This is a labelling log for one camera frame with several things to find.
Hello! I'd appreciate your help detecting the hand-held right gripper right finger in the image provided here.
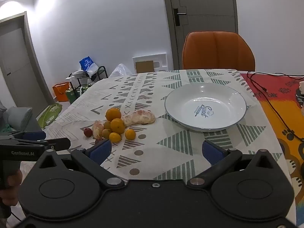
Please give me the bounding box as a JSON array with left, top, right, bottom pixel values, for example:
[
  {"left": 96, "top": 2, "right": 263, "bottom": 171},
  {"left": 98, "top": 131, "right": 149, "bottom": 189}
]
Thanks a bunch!
[{"left": 187, "top": 140, "right": 279, "bottom": 191}]

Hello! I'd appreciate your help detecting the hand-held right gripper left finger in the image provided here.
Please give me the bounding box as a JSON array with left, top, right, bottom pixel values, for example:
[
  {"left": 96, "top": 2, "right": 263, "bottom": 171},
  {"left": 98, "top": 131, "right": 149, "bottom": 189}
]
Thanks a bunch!
[{"left": 36, "top": 139, "right": 125, "bottom": 192}]

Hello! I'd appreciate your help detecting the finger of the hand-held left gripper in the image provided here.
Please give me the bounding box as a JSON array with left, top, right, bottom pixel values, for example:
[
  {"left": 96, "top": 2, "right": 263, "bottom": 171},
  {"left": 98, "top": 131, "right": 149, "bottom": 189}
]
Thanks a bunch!
[{"left": 45, "top": 137, "right": 71, "bottom": 150}]

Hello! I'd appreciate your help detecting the small peeled pomelo piece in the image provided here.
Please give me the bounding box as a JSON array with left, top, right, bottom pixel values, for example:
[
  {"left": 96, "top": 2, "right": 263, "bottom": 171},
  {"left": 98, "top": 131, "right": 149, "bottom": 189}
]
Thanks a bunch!
[{"left": 92, "top": 120, "right": 105, "bottom": 140}]

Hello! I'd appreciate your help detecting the white plate with blue rim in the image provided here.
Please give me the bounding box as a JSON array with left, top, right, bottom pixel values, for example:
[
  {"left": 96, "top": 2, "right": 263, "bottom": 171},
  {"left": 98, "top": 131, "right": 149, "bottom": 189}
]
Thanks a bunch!
[{"left": 164, "top": 82, "right": 247, "bottom": 132}]

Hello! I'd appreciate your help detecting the person's left hand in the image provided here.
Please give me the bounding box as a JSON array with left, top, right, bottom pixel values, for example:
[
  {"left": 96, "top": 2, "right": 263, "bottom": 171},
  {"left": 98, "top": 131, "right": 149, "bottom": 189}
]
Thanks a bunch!
[{"left": 0, "top": 170, "right": 23, "bottom": 207}]

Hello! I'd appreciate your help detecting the green floor mat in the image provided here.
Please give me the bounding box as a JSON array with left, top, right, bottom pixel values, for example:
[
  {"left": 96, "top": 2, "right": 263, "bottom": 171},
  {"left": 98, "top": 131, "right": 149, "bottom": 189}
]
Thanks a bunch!
[{"left": 38, "top": 103, "right": 63, "bottom": 129}]

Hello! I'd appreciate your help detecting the grey sofa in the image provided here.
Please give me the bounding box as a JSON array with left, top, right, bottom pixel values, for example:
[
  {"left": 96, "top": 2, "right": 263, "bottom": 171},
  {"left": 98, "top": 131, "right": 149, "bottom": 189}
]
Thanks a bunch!
[{"left": 0, "top": 106, "right": 46, "bottom": 139}]

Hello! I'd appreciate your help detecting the large orange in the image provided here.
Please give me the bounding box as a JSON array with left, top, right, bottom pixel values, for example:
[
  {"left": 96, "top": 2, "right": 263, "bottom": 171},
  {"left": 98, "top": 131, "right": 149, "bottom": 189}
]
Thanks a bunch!
[{"left": 106, "top": 108, "right": 122, "bottom": 122}]

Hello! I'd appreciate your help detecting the large peeled pomelo piece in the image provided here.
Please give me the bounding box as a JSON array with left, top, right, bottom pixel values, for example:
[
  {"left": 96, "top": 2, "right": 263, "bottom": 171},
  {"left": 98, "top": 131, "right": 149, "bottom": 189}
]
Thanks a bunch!
[{"left": 121, "top": 110, "right": 156, "bottom": 126}]

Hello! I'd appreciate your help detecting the green bag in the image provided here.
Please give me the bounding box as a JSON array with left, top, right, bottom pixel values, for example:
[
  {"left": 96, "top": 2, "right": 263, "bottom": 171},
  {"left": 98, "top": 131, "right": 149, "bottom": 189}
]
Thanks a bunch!
[{"left": 65, "top": 88, "right": 81, "bottom": 105}]

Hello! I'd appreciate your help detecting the orange paper bag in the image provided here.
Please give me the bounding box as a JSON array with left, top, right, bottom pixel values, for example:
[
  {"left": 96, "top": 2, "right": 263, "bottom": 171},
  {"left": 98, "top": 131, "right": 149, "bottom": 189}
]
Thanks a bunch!
[{"left": 52, "top": 82, "right": 71, "bottom": 102}]

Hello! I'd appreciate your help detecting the black metal rack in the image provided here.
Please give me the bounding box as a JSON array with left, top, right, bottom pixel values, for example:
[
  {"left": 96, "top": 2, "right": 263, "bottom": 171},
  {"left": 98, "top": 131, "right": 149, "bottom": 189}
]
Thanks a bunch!
[{"left": 69, "top": 66, "right": 108, "bottom": 93}]

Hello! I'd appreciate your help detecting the colourful printed mat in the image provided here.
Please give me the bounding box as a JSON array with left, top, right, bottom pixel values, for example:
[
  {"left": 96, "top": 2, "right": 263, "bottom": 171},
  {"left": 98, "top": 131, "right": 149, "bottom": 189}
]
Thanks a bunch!
[{"left": 240, "top": 72, "right": 304, "bottom": 228}]

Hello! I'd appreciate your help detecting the white plastic bag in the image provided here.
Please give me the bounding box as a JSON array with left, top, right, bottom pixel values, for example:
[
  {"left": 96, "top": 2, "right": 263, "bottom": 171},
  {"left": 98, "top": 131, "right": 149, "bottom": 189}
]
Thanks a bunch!
[{"left": 86, "top": 63, "right": 99, "bottom": 78}]

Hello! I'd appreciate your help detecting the clear plastic bag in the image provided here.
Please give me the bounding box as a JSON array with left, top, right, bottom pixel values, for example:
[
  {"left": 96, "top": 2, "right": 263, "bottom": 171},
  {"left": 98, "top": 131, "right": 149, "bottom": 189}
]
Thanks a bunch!
[{"left": 108, "top": 63, "right": 133, "bottom": 78}]

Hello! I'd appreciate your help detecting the grey side door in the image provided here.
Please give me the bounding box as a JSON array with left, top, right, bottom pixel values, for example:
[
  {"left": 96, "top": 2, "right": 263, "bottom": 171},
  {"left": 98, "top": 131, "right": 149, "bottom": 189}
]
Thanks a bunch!
[{"left": 0, "top": 14, "right": 55, "bottom": 111}]

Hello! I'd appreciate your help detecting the blue plastic bag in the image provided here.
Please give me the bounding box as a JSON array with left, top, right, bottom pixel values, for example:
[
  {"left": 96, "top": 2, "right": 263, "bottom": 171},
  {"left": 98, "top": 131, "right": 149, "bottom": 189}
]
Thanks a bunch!
[{"left": 79, "top": 56, "right": 95, "bottom": 72}]

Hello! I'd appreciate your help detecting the brown cardboard sheet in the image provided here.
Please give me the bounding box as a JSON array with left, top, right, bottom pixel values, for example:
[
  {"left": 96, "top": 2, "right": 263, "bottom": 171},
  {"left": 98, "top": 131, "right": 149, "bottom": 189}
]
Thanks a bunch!
[{"left": 135, "top": 60, "right": 155, "bottom": 73}]

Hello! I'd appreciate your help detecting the orange leather chair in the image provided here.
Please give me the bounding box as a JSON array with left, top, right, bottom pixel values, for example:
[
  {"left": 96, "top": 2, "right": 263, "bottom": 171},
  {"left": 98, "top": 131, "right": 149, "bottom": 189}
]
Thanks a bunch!
[{"left": 182, "top": 31, "right": 256, "bottom": 72}]

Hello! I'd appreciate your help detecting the white foam packaging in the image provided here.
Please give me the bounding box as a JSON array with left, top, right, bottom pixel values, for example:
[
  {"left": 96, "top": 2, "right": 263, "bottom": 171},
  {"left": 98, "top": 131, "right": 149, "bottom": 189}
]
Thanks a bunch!
[{"left": 132, "top": 53, "right": 169, "bottom": 74}]

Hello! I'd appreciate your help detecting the black cable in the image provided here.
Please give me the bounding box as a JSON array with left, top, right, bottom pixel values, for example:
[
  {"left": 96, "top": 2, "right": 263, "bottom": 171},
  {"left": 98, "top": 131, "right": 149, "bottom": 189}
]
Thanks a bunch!
[{"left": 246, "top": 71, "right": 304, "bottom": 143}]

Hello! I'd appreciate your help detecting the black door handle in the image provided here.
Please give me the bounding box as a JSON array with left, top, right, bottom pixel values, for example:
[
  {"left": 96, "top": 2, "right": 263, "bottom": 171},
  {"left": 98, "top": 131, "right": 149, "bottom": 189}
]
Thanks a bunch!
[{"left": 173, "top": 7, "right": 188, "bottom": 26}]

